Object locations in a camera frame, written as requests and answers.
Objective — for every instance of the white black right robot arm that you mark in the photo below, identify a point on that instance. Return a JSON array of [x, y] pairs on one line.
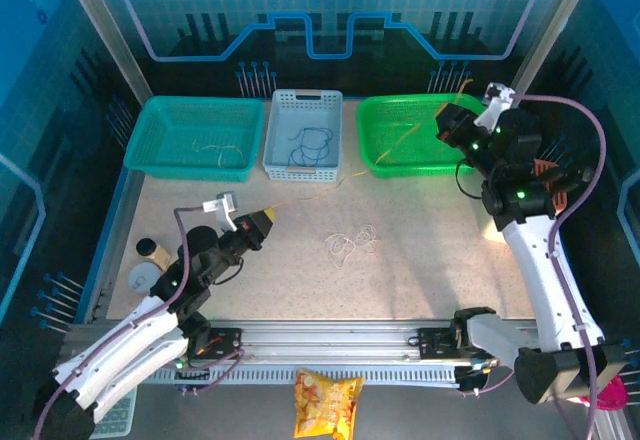
[[545, 280]]

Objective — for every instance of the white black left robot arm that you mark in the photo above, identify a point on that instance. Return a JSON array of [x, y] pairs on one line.
[[115, 345]]

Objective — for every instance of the small jar black lid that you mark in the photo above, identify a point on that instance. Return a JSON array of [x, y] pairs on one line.
[[146, 246]]

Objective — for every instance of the bright green plastic basket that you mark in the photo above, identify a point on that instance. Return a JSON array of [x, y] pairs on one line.
[[400, 167]]

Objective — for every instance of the pale blue plastic basket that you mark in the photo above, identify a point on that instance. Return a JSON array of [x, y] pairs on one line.
[[280, 110]]

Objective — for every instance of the teal plastic basket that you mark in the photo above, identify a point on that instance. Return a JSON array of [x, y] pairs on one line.
[[160, 130]]

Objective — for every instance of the white desk calculator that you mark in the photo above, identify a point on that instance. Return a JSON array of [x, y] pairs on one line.
[[120, 415]]

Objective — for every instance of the yellow snack bag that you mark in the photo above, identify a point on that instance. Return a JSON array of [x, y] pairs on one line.
[[325, 405]]

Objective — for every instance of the pink plastic object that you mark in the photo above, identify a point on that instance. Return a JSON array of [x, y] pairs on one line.
[[615, 395]]

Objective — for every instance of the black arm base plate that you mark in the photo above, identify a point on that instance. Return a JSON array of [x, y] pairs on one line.
[[230, 340], [435, 342]]

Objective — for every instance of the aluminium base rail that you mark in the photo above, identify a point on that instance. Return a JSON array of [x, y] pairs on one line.
[[325, 335]]

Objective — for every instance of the aluminium frame post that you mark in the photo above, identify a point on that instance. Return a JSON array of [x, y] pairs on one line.
[[547, 35], [107, 35]]

